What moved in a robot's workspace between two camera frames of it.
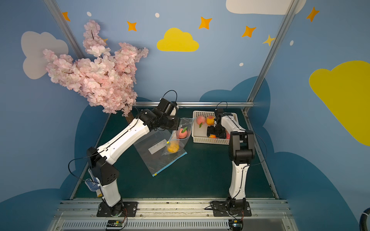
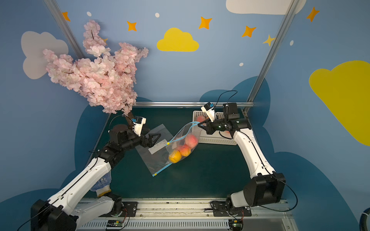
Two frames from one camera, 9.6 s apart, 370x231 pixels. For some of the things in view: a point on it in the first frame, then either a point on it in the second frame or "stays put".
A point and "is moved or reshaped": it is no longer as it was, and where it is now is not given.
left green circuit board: x=114 y=223 stays put
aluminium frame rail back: x=196 y=104 stays put
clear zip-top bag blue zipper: x=179 y=137 is moved or reshaped
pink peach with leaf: x=183 y=133 → x=191 y=141
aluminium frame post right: x=255 y=90 stays put
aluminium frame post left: x=61 y=21 stays put
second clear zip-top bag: x=151 y=147 stays put
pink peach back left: x=201 y=120 stays put
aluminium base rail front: x=264 y=215 stays put
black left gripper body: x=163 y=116 → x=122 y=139
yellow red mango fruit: x=173 y=146 → x=175 y=157
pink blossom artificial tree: x=107 y=82 stays put
